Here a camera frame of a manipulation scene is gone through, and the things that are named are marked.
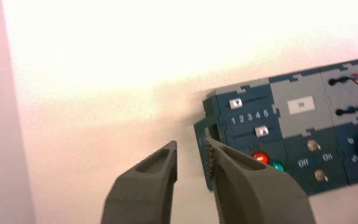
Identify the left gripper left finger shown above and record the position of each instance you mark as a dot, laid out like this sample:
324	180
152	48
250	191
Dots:
142	191

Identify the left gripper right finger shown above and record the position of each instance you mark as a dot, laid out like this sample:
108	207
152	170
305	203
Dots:
253	198

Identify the dark teal grey control box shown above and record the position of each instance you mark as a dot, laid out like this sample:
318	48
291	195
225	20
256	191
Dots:
302	130

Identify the green round push button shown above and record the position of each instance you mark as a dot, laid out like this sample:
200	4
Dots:
277	166

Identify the red round push button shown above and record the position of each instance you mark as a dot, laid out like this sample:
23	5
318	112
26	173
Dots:
260	157

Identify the white slider knob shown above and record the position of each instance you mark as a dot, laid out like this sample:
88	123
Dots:
235	103
261	131

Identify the white display label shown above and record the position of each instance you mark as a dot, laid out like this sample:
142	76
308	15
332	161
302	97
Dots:
301	105

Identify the metal toggle switch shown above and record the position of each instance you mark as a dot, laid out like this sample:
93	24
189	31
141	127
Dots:
321	175
313	145

